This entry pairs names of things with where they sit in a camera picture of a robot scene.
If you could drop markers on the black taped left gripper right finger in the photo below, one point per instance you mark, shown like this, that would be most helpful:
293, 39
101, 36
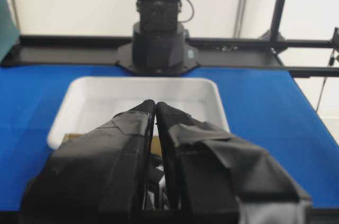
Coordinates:
213, 176

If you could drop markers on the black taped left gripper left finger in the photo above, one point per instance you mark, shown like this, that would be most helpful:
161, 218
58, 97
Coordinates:
99, 177

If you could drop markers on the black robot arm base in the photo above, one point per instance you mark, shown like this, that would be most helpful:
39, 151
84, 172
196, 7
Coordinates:
158, 46

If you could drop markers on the brown cardboard box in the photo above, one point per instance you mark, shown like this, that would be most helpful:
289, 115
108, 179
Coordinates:
155, 143

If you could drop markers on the white plastic tray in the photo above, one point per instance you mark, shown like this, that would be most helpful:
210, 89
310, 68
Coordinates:
91, 101

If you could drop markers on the blue table mat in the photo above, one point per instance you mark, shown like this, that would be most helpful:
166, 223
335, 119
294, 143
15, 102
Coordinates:
264, 107

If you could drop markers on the black aluminium frame rail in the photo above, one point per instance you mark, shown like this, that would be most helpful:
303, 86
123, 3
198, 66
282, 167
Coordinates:
229, 53

